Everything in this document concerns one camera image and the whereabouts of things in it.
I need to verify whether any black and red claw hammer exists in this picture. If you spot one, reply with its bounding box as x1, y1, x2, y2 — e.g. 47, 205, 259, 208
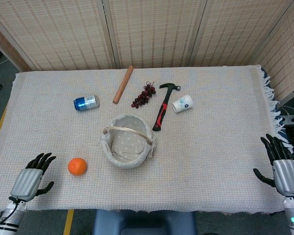
152, 83, 182, 132

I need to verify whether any woven folding screen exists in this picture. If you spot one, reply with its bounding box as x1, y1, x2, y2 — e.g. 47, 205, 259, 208
0, 0, 294, 101

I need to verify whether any bunch of dark red grapes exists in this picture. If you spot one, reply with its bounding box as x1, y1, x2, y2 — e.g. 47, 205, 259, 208
130, 81, 157, 109

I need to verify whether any white woven tablecloth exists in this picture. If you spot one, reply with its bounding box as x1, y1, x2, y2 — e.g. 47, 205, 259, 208
0, 64, 294, 215

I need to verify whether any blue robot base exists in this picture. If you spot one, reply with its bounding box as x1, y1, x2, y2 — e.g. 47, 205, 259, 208
92, 210, 198, 235

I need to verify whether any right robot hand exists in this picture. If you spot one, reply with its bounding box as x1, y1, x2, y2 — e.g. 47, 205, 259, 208
253, 133, 294, 197

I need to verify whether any white paper cup blue flower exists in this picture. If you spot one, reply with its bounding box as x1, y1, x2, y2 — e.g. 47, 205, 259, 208
171, 94, 194, 114

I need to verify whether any blue drink can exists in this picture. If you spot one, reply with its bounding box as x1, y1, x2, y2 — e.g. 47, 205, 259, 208
73, 94, 100, 112

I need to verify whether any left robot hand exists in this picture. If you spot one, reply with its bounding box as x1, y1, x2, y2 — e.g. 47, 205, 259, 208
10, 153, 57, 202

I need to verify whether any grey metal bracket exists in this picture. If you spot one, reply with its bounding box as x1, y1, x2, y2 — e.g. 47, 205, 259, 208
280, 114, 294, 127

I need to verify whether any fabric-lined wicker basket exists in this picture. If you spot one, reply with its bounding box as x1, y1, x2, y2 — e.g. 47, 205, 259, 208
99, 115, 157, 169

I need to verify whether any wooden rolling pin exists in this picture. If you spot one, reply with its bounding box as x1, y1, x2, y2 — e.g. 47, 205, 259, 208
112, 65, 134, 104

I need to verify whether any orange fruit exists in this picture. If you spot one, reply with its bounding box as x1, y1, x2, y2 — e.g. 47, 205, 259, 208
68, 157, 87, 176

